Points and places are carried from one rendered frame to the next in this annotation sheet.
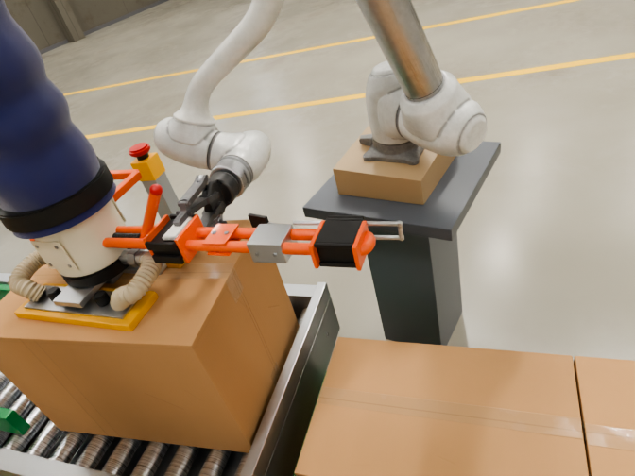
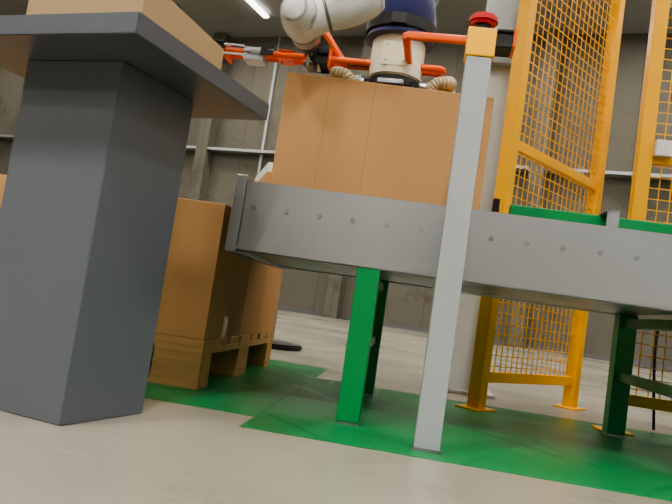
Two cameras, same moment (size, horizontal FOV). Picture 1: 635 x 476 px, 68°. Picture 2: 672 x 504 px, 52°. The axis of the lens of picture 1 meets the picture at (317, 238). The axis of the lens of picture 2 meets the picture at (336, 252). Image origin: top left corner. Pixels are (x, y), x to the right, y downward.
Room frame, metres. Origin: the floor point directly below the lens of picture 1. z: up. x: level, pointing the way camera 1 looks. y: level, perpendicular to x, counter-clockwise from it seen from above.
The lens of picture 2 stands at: (2.90, -0.32, 0.30)
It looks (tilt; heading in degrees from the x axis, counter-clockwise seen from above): 4 degrees up; 161
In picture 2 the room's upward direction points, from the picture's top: 8 degrees clockwise
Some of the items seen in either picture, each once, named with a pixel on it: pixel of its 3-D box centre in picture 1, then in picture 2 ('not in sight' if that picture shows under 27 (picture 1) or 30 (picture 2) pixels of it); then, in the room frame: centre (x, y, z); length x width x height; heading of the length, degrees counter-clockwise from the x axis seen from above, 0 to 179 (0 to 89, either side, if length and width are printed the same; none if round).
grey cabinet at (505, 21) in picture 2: not in sight; (505, 32); (0.30, 1.25, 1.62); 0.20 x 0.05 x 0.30; 63
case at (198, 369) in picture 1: (154, 330); (379, 166); (0.94, 0.48, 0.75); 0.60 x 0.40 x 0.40; 67
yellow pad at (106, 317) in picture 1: (80, 300); not in sight; (0.85, 0.54, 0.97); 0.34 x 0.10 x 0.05; 62
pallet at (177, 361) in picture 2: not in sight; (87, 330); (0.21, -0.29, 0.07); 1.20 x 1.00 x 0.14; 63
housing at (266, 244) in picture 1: (272, 243); (256, 56); (0.71, 0.08, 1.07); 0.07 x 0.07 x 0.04; 62
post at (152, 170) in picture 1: (200, 270); (454, 236); (1.49, 0.47, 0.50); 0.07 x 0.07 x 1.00; 63
